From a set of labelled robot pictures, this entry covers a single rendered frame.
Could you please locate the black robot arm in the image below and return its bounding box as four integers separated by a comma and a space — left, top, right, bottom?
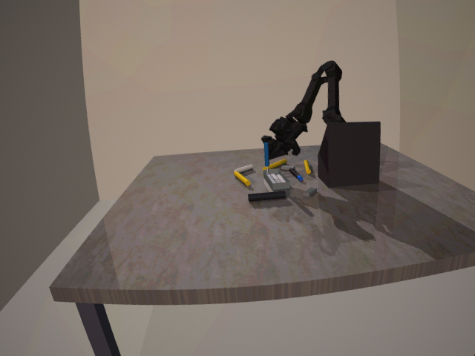
269, 61, 346, 139

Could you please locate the white cylinder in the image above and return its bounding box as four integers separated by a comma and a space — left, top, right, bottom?
234, 165, 253, 173

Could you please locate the grey keyboard with white letter keys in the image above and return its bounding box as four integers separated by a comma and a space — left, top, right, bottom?
263, 168, 290, 191

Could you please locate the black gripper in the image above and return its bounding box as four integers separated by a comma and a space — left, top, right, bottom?
261, 128, 300, 159

